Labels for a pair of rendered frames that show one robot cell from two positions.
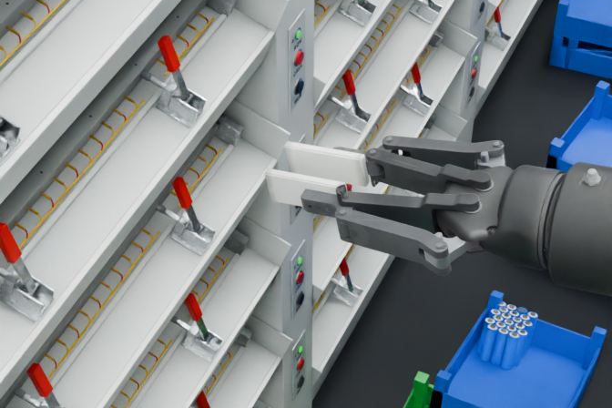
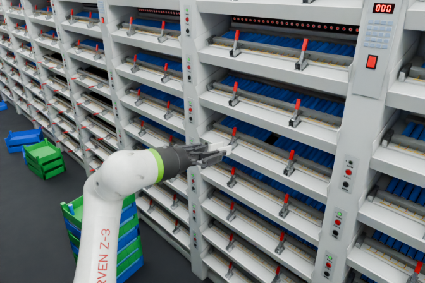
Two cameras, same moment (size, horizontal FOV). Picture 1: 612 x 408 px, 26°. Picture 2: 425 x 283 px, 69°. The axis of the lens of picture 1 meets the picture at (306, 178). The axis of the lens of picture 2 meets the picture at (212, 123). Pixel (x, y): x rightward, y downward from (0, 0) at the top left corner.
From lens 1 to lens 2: 1.34 m
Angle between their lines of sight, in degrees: 85
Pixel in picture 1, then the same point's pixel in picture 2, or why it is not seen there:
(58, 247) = (245, 150)
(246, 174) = (310, 230)
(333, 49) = (382, 270)
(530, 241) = not seen: hidden behind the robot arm
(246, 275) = (306, 266)
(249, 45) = (318, 189)
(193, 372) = (271, 247)
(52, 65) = (253, 109)
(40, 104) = (243, 108)
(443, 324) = not seen: outside the picture
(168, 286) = (267, 207)
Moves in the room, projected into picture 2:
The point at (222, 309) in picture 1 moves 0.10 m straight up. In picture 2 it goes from (292, 258) to (295, 239)
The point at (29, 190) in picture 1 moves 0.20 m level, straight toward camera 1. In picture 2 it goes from (255, 141) to (205, 139)
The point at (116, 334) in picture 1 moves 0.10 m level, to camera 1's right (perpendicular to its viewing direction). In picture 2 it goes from (253, 195) to (248, 211)
